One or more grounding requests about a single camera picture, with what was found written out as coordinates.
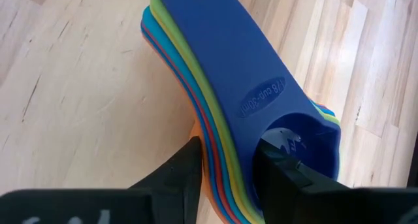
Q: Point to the red measuring cup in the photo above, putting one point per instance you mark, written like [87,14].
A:
[216,171]

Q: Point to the green measuring cup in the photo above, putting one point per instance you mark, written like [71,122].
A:
[180,46]

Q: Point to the dark blue measuring cup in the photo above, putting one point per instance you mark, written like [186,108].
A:
[228,54]

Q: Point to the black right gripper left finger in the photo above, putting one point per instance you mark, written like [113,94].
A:
[176,185]

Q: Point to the teal measuring cup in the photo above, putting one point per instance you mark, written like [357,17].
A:
[162,44]

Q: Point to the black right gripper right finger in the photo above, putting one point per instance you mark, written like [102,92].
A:
[294,191]

